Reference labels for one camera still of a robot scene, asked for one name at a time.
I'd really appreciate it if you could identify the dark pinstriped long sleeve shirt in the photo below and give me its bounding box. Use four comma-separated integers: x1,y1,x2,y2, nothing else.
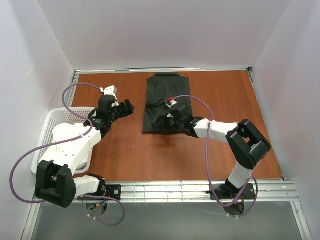
142,72,195,135

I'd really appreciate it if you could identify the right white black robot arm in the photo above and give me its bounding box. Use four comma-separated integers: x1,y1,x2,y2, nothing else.
155,115,272,198

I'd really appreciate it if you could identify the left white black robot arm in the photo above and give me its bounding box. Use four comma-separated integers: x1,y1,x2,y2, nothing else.
34,97,135,208

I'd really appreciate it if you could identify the white shirt in basket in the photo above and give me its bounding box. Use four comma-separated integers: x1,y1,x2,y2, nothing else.
37,122,93,172

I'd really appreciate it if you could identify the white plastic laundry basket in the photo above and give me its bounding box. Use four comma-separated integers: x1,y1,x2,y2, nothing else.
31,107,85,174

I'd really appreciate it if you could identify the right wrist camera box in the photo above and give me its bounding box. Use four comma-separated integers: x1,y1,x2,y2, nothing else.
165,97,189,120

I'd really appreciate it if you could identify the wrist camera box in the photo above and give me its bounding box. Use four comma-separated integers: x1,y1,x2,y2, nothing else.
97,85,119,114
165,97,189,120

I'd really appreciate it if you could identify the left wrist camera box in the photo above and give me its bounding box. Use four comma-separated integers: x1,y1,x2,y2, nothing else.
97,85,119,114

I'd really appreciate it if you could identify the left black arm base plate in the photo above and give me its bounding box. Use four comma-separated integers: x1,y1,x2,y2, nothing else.
102,184,122,200

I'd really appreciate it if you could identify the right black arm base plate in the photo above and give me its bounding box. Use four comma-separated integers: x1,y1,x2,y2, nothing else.
213,183,256,201

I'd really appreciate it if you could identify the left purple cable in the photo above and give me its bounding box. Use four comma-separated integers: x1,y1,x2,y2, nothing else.
9,82,126,227

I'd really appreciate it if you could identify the aluminium front frame rail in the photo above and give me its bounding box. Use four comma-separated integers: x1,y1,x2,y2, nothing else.
22,179,312,240

